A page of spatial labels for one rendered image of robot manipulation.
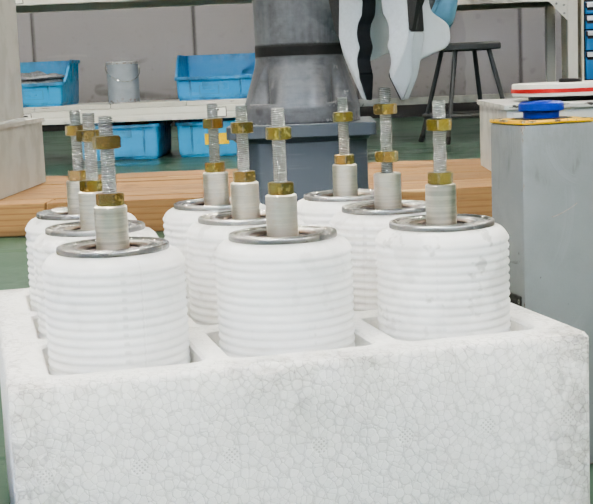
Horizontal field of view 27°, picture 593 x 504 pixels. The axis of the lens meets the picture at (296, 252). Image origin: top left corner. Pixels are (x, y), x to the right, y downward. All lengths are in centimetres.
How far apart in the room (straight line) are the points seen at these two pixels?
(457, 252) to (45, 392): 29
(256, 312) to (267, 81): 79
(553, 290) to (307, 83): 56
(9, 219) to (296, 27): 161
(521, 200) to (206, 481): 43
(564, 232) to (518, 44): 838
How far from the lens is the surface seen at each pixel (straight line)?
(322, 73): 159
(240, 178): 98
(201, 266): 96
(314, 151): 156
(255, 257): 83
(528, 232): 111
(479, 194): 300
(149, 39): 949
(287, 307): 83
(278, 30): 159
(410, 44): 98
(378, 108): 101
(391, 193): 101
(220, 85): 572
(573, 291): 114
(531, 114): 114
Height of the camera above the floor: 36
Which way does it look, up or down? 8 degrees down
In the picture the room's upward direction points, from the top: 2 degrees counter-clockwise
